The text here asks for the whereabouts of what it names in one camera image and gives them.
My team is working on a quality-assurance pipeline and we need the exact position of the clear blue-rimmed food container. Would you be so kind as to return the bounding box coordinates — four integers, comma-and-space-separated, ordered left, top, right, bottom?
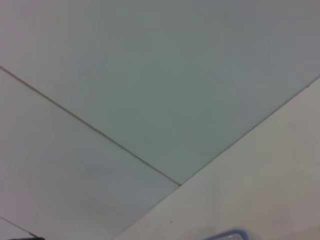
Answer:
201, 227, 250, 240

